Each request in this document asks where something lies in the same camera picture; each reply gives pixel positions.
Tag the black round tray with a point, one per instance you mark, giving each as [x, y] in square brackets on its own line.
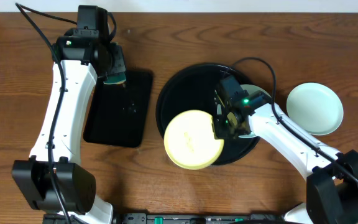
[192, 89]

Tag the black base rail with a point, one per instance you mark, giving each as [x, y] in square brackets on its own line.
[143, 218]

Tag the black rectangular tray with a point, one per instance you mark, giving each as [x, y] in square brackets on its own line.
[118, 111]

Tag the light blue plate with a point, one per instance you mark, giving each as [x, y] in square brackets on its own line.
[253, 90]
[315, 108]

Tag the green scouring sponge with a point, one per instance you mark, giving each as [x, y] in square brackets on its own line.
[115, 79]

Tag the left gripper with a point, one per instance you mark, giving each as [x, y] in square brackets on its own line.
[120, 65]

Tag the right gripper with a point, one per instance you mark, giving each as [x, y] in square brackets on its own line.
[218, 130]

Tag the yellow plate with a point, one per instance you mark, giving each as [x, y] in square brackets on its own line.
[190, 142]

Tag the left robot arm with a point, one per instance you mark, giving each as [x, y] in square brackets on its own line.
[52, 178]

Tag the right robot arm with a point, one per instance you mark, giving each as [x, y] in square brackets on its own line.
[331, 176]

